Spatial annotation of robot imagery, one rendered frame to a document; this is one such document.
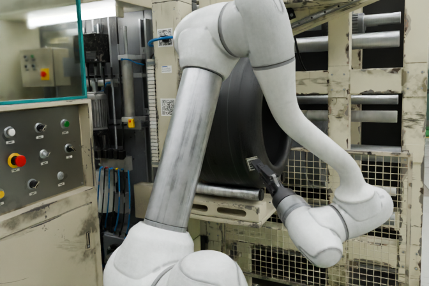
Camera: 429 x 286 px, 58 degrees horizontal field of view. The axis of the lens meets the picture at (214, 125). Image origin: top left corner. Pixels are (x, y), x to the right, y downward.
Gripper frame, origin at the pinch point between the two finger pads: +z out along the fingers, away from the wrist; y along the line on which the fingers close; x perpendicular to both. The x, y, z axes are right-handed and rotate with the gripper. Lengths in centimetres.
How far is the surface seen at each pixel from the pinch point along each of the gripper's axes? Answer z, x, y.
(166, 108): 51, -19, -6
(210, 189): 18.2, -16.2, 16.8
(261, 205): 3.5, -1.8, 21.0
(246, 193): 8.1, -4.8, 16.6
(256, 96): 11.9, 8.4, -18.6
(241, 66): 19.4, 8.2, -27.2
